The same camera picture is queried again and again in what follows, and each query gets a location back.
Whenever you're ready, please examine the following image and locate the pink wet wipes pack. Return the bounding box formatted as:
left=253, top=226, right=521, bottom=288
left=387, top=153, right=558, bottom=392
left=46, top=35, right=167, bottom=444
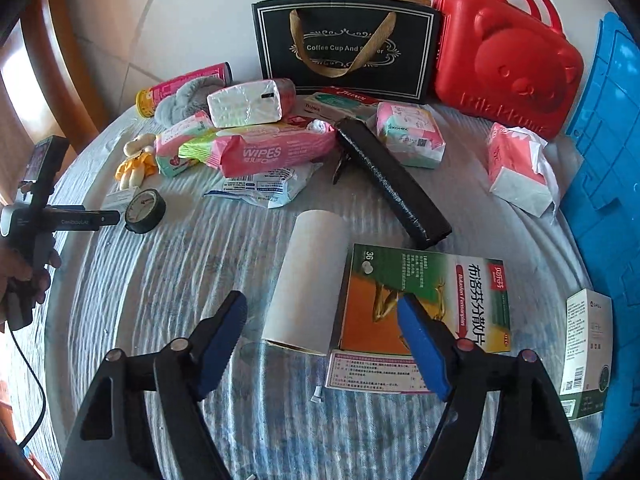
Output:
left=210, top=120, right=337, bottom=178

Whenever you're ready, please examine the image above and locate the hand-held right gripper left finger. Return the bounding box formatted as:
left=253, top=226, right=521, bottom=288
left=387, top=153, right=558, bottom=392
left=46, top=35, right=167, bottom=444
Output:
left=59, top=290, right=248, bottom=480

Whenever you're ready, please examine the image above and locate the curved wooden frame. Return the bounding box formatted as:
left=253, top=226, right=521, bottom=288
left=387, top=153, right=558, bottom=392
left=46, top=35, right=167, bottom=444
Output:
left=20, top=0, right=108, bottom=161

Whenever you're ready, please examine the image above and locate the open pink tissue pack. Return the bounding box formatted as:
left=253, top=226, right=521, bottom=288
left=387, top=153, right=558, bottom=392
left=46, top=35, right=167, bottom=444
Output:
left=487, top=122, right=563, bottom=218

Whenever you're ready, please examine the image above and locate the black gift box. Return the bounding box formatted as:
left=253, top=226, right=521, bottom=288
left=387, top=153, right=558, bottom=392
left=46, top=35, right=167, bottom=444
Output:
left=251, top=0, right=443, bottom=103

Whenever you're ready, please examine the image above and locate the white tissue pack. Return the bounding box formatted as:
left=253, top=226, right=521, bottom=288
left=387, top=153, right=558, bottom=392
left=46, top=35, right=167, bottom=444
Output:
left=207, top=79, right=296, bottom=128

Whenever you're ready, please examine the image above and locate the red bear suitcase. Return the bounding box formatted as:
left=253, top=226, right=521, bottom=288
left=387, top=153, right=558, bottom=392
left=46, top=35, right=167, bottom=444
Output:
left=431, top=0, right=583, bottom=141

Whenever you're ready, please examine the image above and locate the pink cylinder can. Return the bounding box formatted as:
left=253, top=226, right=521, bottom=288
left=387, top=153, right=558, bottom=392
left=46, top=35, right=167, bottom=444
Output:
left=136, top=62, right=233, bottom=118

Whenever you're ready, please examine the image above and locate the white blue plastic packet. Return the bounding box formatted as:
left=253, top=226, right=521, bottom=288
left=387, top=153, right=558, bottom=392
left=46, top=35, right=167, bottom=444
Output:
left=202, top=162, right=323, bottom=209

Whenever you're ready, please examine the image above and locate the small yellow plush doll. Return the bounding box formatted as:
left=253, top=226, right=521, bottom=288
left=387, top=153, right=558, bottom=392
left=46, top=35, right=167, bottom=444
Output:
left=115, top=132, right=158, bottom=188

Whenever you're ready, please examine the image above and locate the grey fluffy cloth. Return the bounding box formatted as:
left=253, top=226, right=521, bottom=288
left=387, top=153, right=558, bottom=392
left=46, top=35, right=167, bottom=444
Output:
left=155, top=77, right=221, bottom=126

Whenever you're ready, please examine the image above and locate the green red flat tissue pack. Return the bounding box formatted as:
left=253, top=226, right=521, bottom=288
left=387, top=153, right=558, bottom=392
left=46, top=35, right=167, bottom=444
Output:
left=292, top=87, right=383, bottom=126

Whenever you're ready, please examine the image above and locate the pink heart print pack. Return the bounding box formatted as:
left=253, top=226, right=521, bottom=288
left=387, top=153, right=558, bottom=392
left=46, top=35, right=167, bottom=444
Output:
left=156, top=112, right=216, bottom=177

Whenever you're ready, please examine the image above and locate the green orange medicine box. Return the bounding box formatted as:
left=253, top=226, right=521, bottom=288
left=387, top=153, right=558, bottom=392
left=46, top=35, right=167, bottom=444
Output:
left=337, top=244, right=512, bottom=358

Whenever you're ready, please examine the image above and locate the pastel tissue pack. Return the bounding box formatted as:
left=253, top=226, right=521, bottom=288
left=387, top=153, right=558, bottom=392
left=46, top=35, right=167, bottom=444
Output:
left=367, top=102, right=446, bottom=168

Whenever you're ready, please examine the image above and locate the small white box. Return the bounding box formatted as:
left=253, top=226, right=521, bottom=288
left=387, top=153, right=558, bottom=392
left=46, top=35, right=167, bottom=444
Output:
left=102, top=187, right=141, bottom=212

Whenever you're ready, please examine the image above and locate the pink white box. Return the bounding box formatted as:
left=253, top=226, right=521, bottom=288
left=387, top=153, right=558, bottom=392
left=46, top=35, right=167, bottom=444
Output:
left=325, top=352, right=432, bottom=391

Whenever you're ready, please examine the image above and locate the person's left hand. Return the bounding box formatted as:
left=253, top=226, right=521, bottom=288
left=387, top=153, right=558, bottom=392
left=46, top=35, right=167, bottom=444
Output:
left=0, top=247, right=63, bottom=322

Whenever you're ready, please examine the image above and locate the lime green pack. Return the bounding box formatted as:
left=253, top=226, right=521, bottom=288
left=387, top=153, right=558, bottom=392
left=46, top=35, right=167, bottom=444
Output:
left=179, top=127, right=251, bottom=168

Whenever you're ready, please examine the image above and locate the black cable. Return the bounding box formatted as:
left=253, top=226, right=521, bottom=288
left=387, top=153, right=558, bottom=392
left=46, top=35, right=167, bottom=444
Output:
left=7, top=327, right=48, bottom=453

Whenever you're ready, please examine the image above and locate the white paper roll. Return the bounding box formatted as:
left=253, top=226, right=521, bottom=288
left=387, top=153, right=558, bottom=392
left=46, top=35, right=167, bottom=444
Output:
left=262, top=209, right=351, bottom=358

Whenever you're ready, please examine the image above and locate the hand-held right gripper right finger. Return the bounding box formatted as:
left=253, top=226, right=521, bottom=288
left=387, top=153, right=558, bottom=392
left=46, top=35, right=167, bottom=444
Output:
left=396, top=293, right=583, bottom=480

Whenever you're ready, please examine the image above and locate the blue plastic crate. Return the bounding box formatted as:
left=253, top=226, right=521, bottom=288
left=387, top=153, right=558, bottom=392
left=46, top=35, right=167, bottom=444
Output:
left=550, top=12, right=640, bottom=480

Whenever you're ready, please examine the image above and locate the long black box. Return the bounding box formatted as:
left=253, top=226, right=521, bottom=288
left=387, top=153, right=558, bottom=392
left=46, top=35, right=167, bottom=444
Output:
left=334, top=117, right=453, bottom=250

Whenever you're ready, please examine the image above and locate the tall white green box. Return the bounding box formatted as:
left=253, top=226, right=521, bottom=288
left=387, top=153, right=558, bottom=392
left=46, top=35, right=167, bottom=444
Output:
left=559, top=289, right=613, bottom=420

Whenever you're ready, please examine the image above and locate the black tape roll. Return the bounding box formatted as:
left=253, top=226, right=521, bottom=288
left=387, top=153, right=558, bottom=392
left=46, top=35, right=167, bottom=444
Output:
left=124, top=189, right=167, bottom=233

